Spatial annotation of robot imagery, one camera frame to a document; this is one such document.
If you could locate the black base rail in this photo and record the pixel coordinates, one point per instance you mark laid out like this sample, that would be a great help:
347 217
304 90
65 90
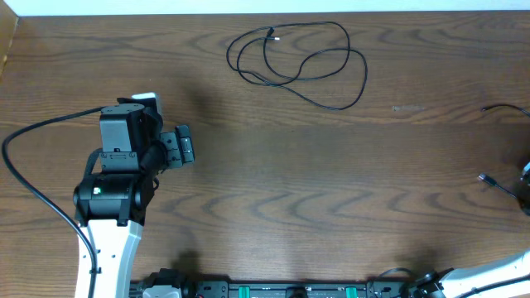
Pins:
168 283

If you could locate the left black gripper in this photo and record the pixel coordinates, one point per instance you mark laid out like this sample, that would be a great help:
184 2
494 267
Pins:
179 143

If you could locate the cardboard panel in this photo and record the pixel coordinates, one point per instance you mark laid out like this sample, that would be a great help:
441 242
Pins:
8 26

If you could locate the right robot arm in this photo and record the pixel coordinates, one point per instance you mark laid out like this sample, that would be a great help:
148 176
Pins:
508 277

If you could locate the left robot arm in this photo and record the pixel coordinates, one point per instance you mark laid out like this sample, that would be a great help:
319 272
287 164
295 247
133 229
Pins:
119 182

